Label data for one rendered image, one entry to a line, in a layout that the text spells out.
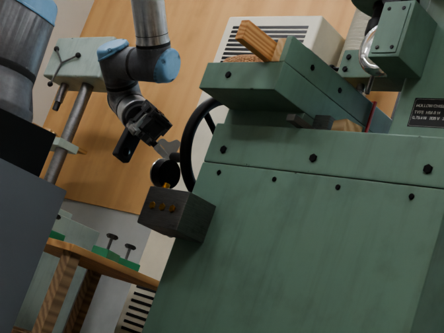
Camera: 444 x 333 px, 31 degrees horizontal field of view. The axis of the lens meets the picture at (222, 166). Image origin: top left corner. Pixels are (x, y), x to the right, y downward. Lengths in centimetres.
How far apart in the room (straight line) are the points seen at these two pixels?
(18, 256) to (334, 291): 60
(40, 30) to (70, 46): 248
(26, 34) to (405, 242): 83
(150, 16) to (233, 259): 78
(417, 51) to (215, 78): 40
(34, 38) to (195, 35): 270
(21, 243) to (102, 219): 263
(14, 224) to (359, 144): 65
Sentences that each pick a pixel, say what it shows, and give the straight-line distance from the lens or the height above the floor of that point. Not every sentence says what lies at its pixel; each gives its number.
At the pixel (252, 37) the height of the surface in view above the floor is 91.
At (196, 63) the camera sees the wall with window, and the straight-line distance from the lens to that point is 420.
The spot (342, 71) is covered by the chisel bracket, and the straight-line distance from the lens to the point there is 182.
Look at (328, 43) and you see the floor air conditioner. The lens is 350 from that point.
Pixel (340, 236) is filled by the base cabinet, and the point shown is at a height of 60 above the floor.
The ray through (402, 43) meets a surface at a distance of 155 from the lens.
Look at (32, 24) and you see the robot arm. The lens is 166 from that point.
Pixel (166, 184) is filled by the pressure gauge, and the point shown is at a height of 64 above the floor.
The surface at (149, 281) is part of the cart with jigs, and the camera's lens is 295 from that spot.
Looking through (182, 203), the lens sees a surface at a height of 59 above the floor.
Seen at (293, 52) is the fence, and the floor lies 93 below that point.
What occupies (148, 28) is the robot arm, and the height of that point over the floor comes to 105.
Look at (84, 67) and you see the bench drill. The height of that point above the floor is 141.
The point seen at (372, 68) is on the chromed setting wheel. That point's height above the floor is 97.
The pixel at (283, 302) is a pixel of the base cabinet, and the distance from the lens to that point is 144.
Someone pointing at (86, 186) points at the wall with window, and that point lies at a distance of 437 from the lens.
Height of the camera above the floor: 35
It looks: 13 degrees up
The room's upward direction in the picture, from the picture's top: 19 degrees clockwise
